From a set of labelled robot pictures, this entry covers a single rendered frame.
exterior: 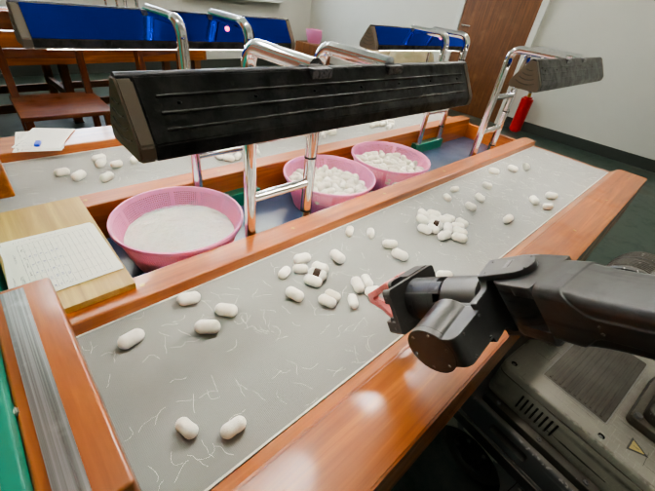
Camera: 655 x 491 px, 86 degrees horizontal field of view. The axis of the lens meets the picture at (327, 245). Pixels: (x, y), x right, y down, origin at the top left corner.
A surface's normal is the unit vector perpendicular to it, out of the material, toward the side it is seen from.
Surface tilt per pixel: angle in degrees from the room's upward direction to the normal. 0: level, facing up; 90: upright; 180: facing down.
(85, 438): 0
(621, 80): 90
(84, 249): 0
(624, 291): 44
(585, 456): 90
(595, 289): 39
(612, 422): 0
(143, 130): 58
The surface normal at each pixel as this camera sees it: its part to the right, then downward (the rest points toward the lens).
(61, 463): 0.12, -0.80
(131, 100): 0.63, 0.00
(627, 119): -0.69, 0.36
